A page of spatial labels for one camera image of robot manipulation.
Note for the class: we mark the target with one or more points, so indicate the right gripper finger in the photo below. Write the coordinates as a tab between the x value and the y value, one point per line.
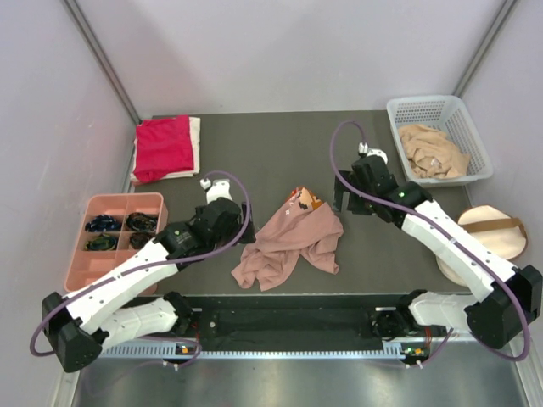
360	207
339	189

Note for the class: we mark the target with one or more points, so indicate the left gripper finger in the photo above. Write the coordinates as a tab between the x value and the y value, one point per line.
247	237
247	212

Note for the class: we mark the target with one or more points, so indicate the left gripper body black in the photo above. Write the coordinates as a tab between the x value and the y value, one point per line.
226	240

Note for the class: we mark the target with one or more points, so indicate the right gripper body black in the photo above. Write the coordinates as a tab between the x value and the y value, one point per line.
356	186

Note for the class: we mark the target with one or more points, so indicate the pink printed t shirt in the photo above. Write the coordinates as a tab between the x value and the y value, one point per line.
303	227

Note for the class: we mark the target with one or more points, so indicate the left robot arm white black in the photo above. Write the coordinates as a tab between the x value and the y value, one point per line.
82	325

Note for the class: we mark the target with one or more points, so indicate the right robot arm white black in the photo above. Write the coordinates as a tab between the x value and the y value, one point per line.
503	299

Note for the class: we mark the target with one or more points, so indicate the beige crumpled t shirt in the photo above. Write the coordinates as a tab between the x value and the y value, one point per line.
431	154

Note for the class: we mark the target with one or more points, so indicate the white perforated plastic basket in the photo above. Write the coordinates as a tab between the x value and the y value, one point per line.
445	113

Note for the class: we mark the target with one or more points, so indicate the black brown rolled sock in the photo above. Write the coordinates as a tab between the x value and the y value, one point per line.
139	221

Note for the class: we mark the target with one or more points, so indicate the dark brown rolled sock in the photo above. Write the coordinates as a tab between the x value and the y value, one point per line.
137	240

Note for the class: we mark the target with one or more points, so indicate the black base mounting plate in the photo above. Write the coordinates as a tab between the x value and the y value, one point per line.
303	322

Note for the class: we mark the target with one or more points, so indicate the folded cream t shirt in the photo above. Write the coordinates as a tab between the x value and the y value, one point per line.
196	135

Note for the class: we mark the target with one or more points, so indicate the folded red t shirt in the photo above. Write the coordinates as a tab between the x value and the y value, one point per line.
163	148

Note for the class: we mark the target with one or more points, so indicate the pink compartment tray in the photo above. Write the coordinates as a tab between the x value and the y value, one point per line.
87	266

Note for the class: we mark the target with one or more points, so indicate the dark blue rolled sock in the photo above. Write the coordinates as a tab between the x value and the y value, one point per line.
103	223

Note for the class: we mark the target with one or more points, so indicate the dark green rolled sock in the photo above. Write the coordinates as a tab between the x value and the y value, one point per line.
103	242

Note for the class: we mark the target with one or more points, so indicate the cream round fabric bag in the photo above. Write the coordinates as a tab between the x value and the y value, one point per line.
500	233

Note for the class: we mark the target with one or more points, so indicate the aluminium rail frame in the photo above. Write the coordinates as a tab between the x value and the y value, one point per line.
149	373

